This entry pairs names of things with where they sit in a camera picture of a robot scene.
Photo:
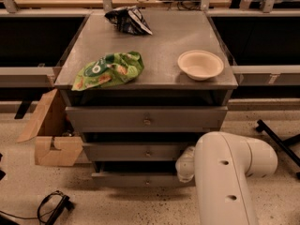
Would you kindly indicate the grey drawer cabinet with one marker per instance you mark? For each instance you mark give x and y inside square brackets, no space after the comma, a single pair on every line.
[161,83]

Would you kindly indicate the grey middle drawer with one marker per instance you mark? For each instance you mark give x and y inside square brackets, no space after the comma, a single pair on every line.
[134,151]

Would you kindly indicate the dark blue chip bag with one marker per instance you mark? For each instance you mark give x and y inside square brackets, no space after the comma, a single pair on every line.
[129,20]

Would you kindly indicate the brown cardboard box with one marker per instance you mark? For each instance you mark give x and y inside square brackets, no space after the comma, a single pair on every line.
[47,126]

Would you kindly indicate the black metal stand leg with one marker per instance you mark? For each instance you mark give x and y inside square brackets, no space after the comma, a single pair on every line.
[288,158]

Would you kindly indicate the grey top drawer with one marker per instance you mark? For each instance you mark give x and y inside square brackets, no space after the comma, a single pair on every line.
[146,119]

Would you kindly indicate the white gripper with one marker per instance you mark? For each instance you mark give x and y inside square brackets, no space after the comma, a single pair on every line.
[186,165]

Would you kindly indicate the grey bottom drawer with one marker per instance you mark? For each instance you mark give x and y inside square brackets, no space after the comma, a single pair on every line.
[143,174]

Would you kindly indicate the white paper bowl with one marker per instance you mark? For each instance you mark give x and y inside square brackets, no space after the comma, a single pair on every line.
[200,65]

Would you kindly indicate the grey drawer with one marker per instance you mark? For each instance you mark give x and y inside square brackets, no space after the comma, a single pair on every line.
[134,151]
[146,119]
[143,174]

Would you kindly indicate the green chip bag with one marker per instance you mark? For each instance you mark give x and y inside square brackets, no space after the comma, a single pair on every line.
[110,70]

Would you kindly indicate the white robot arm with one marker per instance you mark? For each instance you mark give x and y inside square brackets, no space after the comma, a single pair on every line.
[220,164]

